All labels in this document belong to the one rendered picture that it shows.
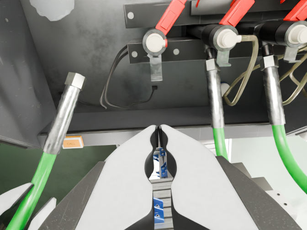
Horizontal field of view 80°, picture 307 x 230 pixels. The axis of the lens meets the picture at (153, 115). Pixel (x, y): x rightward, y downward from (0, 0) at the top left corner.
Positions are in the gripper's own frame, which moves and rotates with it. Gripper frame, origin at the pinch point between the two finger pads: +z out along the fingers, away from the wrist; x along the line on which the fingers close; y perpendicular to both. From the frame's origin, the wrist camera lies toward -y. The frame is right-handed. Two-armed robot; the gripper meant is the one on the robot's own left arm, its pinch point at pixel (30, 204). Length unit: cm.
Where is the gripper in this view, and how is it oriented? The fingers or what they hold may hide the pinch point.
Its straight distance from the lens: 23.1
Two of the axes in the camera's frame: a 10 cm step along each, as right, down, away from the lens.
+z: 5.0, -7.6, 4.0
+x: 8.2, 5.7, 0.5
